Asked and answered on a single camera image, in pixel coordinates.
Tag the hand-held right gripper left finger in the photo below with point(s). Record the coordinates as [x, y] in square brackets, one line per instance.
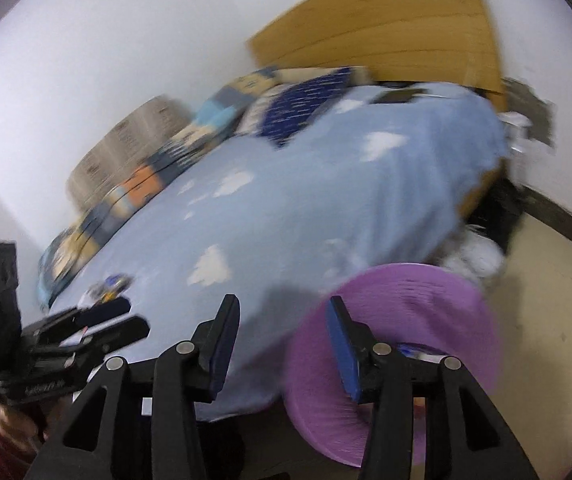
[223, 350]

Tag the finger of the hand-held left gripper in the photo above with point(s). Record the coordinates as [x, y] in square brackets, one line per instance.
[126, 332]
[108, 310]

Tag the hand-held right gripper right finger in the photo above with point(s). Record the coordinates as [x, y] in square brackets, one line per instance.
[343, 355]

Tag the blue yellow wrapper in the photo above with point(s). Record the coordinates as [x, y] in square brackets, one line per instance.
[113, 284]

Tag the blue snack bag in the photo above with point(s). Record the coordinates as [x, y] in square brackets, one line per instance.
[418, 351]

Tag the purple plastic bin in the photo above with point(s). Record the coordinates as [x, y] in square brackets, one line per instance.
[416, 300]

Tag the person's left hand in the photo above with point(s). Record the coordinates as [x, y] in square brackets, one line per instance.
[13, 422]

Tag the light blue cloud printed blanket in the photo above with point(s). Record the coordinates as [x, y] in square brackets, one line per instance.
[291, 200]

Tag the white plastic bag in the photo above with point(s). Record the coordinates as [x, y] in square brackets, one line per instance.
[476, 257]

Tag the striped beige cushion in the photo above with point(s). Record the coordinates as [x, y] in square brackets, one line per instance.
[126, 140]

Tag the navy patterned pillow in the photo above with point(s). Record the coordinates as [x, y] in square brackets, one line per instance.
[301, 102]

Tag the wooden headboard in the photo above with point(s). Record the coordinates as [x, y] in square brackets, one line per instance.
[391, 25]

